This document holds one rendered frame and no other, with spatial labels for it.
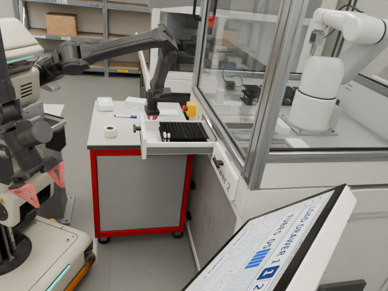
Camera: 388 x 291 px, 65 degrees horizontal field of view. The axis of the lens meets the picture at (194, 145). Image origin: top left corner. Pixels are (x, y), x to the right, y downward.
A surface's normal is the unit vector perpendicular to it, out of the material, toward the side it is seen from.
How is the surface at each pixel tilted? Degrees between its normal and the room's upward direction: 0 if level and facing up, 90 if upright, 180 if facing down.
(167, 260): 0
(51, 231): 0
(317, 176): 90
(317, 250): 40
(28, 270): 0
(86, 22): 90
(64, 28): 90
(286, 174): 90
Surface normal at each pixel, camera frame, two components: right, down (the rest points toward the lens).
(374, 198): 0.21, 0.49
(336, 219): 0.59, -0.43
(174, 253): 0.11, -0.87
